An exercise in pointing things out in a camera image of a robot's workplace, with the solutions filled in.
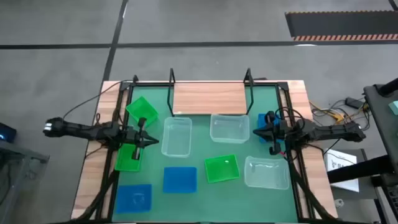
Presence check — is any black power adapter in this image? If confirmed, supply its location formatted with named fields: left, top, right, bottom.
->
left=345, top=96, right=362, bottom=110

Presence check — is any white printed box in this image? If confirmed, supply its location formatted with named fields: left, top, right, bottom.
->
left=323, top=148, right=361, bottom=193

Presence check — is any black device with blue light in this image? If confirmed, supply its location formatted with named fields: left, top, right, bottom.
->
left=0, top=122, right=17, bottom=144

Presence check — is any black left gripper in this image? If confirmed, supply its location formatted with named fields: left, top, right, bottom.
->
left=123, top=117, right=160, bottom=161

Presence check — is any green table mat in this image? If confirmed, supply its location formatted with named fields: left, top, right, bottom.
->
left=111, top=85, right=299, bottom=223

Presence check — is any yellow cable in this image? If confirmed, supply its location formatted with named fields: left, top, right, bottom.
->
left=309, top=101, right=346, bottom=123

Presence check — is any green slotted plastic basket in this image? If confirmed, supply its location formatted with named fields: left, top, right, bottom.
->
left=125, top=96, right=159, bottom=128
left=204, top=154, right=241, bottom=184
left=114, top=143, right=143, bottom=172

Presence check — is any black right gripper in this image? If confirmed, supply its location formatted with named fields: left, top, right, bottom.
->
left=252, top=111, right=289, bottom=156

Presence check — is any grey metal stand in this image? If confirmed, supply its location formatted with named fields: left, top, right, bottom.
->
left=0, top=141, right=50, bottom=224

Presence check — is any thin black cable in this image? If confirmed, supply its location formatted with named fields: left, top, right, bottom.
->
left=63, top=79, right=135, bottom=121

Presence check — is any black metal rig frame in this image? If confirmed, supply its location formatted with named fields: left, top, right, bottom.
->
left=70, top=74, right=339, bottom=224

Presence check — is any black side table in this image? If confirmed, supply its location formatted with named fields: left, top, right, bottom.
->
left=328, top=77, right=398, bottom=224

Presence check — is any clear plastic bin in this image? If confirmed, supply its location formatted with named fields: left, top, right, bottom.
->
left=160, top=116, right=193, bottom=159
left=244, top=156, right=290, bottom=190
left=210, top=113, right=251, bottom=144

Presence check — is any blue slotted plastic basket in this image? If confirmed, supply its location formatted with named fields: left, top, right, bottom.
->
left=162, top=166, right=198, bottom=194
left=257, top=113, right=285, bottom=144
left=115, top=184, right=153, bottom=214

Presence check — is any black hazard-striped floor mat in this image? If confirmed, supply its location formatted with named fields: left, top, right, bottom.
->
left=285, top=10, right=398, bottom=42

